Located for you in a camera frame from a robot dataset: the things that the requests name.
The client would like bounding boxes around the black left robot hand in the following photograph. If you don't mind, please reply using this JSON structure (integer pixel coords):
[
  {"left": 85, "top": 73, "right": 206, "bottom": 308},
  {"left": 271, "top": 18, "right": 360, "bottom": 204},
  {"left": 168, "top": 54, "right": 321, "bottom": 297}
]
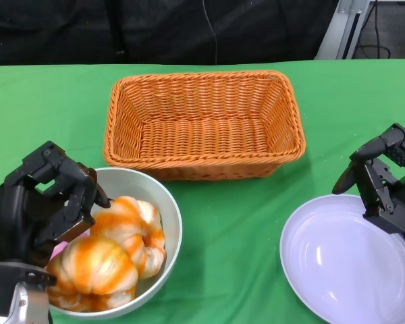
[{"left": 0, "top": 140, "right": 111, "bottom": 267}]

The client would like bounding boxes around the grey-green round bowl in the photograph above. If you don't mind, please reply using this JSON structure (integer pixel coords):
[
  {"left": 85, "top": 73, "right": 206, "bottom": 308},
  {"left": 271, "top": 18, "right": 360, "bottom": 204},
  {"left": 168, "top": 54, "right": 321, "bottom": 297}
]
[{"left": 49, "top": 167, "right": 183, "bottom": 320}]

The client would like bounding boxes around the black backdrop stand pole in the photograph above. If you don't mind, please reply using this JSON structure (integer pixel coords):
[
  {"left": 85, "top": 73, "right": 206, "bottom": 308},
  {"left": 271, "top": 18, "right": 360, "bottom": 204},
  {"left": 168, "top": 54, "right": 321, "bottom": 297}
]
[{"left": 111, "top": 0, "right": 128, "bottom": 57}]

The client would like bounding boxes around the black floor cable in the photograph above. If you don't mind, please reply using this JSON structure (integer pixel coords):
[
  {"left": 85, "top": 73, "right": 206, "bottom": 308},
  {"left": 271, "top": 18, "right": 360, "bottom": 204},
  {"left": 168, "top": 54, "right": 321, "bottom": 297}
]
[{"left": 356, "top": 0, "right": 392, "bottom": 60}]

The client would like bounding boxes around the pink cake slice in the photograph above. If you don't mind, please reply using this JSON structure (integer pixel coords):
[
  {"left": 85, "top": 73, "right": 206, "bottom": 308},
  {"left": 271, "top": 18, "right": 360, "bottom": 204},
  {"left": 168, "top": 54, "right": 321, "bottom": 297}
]
[{"left": 52, "top": 231, "right": 90, "bottom": 263}]

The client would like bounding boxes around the orange striped ring bread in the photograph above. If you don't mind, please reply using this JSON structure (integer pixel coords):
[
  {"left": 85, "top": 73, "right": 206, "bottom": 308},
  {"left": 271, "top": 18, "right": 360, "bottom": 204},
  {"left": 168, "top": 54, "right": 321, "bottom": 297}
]
[
  {"left": 47, "top": 236, "right": 139, "bottom": 312},
  {"left": 90, "top": 196, "right": 165, "bottom": 280}
]

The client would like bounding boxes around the black backdrop curtain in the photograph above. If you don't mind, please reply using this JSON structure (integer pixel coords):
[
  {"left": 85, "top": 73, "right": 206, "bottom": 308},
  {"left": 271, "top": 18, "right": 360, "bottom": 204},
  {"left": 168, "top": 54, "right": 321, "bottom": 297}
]
[{"left": 0, "top": 0, "right": 338, "bottom": 67}]

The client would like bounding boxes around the orange wicker basket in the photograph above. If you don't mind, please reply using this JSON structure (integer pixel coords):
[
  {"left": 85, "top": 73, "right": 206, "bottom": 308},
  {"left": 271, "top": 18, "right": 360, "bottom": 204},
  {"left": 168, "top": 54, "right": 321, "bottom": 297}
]
[{"left": 103, "top": 70, "right": 307, "bottom": 182}]

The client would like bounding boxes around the thin black hanging cable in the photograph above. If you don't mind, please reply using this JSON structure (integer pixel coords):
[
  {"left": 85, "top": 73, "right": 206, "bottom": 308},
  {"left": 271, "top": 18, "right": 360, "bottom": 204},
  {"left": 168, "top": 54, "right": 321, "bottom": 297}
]
[{"left": 200, "top": 0, "right": 220, "bottom": 65}]

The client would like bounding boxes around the green tablecloth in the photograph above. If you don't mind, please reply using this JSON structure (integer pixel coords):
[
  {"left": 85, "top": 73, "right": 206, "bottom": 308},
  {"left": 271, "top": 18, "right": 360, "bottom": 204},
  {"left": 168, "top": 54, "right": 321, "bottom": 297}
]
[{"left": 0, "top": 57, "right": 405, "bottom": 324}]

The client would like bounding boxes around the aluminium frame post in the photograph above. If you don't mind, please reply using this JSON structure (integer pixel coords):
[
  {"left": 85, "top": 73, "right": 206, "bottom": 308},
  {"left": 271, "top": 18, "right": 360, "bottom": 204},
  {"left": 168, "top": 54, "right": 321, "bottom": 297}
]
[{"left": 314, "top": 0, "right": 371, "bottom": 61}]

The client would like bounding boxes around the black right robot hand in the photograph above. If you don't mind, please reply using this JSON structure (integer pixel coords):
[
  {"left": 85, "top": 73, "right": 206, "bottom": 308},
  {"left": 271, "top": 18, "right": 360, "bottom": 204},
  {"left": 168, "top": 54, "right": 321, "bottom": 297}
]
[{"left": 332, "top": 123, "right": 405, "bottom": 276}]

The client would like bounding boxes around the lavender round plate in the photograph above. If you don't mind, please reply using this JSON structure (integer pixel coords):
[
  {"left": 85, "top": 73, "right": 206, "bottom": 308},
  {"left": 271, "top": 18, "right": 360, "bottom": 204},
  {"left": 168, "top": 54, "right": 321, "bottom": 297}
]
[{"left": 279, "top": 194, "right": 405, "bottom": 324}]

